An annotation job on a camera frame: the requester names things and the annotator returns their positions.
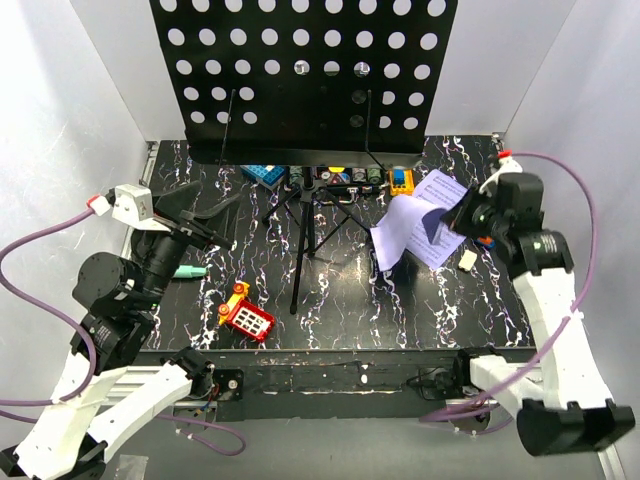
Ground yellow toy brick tray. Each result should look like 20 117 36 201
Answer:
388 168 415 196

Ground small white block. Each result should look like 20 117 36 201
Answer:
458 250 478 272

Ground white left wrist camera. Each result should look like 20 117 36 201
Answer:
86 184 170 232

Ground black music stand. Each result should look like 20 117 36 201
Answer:
148 0 460 316

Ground sheet music page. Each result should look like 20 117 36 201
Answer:
407 170 467 269
370 195 447 271

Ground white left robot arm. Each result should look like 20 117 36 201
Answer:
1 182 242 479

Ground mint green toy microphone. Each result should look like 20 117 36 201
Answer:
173 265 207 280

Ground orange blue toy brick stack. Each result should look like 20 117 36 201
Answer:
475 236 495 249

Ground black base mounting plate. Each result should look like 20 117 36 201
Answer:
204 350 474 422

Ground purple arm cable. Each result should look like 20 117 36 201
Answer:
0 209 247 457
419 151 597 434

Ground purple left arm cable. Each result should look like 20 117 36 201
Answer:
0 209 247 457

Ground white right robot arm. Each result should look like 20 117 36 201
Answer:
443 172 635 456

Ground blue toy brick block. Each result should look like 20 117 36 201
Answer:
240 165 286 191

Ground black poker chip case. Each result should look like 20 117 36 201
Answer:
284 166 386 206

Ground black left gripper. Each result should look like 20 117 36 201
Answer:
137 180 245 308

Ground red yellow toy brick house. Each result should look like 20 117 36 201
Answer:
217 282 276 343

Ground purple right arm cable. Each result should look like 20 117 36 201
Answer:
419 151 597 434

